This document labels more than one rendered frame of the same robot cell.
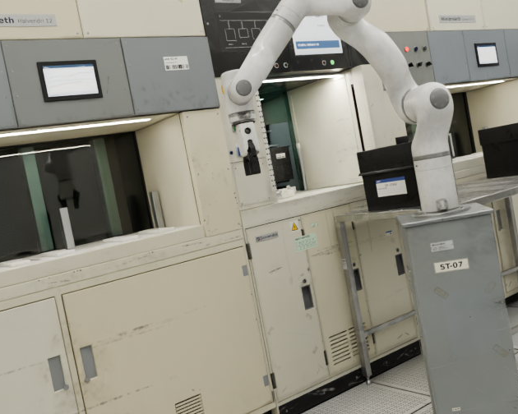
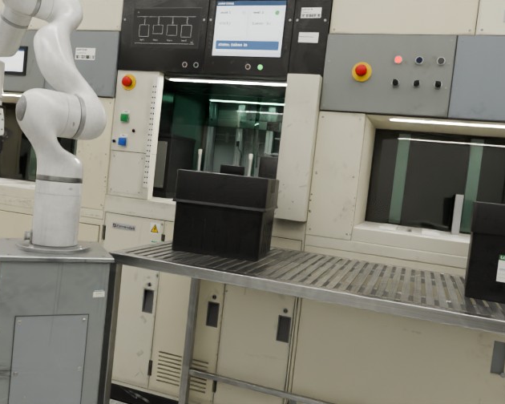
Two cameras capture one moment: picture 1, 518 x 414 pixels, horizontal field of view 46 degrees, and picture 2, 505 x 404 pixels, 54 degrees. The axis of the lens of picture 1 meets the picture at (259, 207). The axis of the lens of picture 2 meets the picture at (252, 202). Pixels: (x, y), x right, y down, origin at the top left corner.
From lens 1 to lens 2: 2.57 m
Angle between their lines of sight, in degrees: 53
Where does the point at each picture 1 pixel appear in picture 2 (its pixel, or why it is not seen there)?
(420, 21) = (456, 20)
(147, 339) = not seen: hidden behind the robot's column
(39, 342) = not seen: outside the picture
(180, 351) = not seen: hidden behind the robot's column
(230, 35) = (143, 31)
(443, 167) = (38, 192)
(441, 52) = (483, 70)
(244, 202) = (113, 188)
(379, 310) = (232, 362)
